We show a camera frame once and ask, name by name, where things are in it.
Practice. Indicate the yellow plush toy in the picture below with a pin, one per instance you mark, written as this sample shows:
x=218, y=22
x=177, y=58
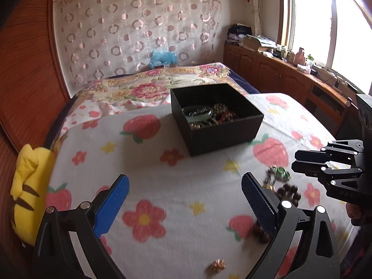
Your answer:
x=32, y=186

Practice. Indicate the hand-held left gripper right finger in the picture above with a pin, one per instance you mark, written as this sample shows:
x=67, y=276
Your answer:
x=258, y=206

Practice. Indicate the green bangle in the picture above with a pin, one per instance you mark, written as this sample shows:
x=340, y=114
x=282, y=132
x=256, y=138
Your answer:
x=189, y=118

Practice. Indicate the person's right hand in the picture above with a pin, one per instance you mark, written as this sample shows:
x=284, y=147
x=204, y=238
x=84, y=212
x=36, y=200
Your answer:
x=353, y=212

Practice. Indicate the pale window curtain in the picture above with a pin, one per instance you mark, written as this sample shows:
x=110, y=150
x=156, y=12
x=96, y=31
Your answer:
x=255, y=8

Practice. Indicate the long wooden cabinet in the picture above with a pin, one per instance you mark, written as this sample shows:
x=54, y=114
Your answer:
x=267, y=69

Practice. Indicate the floral blanket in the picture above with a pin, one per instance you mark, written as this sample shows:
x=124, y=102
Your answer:
x=145, y=88

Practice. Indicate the cardboard box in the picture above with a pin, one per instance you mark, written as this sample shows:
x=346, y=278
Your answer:
x=257, y=44

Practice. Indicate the black square box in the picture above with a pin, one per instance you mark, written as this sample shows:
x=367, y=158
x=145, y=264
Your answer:
x=226, y=139

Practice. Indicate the pile of dark bags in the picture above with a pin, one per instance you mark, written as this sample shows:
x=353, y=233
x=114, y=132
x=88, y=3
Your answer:
x=238, y=33

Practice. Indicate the circle-patterned sheer curtain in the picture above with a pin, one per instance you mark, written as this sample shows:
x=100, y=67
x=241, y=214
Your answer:
x=133, y=29

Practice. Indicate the dark blue bed sheet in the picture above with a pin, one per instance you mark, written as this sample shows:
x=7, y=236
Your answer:
x=247, y=82

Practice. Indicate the pink bottle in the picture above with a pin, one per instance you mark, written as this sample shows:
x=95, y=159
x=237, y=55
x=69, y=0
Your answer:
x=299, y=56

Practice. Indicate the blue plastic bag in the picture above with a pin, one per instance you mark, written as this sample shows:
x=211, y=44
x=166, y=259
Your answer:
x=162, y=59

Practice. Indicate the wood-framed window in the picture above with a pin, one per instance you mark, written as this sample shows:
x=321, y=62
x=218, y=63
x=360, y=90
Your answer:
x=314, y=20

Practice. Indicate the white tissue box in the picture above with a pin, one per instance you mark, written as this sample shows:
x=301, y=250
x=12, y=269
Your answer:
x=303, y=68

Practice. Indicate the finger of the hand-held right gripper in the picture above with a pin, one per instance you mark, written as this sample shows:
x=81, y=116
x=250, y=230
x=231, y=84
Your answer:
x=308, y=156
x=305, y=168

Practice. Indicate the gold flower brooch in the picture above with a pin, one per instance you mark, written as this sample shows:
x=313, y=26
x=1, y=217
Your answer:
x=218, y=266

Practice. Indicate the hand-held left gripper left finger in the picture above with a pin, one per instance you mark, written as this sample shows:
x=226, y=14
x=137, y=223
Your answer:
x=112, y=206

